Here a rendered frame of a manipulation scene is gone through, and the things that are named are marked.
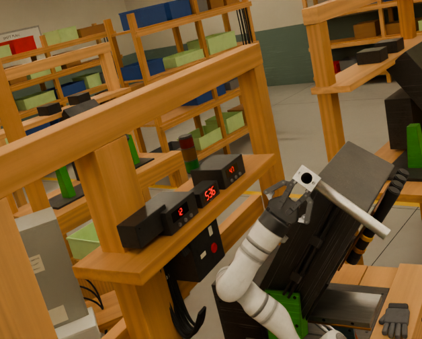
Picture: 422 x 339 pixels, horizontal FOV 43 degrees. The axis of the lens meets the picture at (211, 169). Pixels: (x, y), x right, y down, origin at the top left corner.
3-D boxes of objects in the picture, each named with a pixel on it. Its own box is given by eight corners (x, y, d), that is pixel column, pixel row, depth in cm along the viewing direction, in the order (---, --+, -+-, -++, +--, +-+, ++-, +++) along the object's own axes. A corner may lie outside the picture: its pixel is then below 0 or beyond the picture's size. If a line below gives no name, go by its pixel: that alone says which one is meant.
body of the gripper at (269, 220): (281, 243, 124) (304, 210, 123) (252, 220, 126) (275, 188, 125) (285, 239, 131) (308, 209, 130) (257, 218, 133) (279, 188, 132)
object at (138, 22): (275, 128, 850) (247, -20, 782) (175, 188, 678) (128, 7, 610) (248, 129, 885) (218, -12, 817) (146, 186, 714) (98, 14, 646)
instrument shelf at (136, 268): (276, 162, 210) (275, 153, 209) (142, 286, 139) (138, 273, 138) (222, 164, 224) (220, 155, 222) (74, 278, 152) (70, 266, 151)
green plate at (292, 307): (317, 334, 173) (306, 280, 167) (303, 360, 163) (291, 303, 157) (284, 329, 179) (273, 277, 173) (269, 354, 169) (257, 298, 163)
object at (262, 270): (306, 322, 209) (291, 245, 198) (276, 374, 184) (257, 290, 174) (264, 316, 218) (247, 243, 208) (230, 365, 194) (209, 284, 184)
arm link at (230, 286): (247, 243, 124) (245, 233, 132) (209, 295, 126) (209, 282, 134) (272, 260, 124) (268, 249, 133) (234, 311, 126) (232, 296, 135)
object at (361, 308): (382, 302, 176) (382, 294, 176) (370, 331, 164) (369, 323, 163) (275, 291, 197) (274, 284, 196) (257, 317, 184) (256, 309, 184)
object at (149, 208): (171, 224, 159) (165, 203, 156) (141, 249, 147) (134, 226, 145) (152, 224, 162) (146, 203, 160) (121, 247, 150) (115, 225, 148)
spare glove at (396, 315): (382, 307, 207) (381, 301, 206) (410, 307, 202) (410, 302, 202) (376, 339, 190) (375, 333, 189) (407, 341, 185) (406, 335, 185)
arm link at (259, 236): (261, 215, 137) (246, 234, 137) (252, 217, 126) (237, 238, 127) (289, 237, 135) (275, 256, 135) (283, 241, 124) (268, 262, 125)
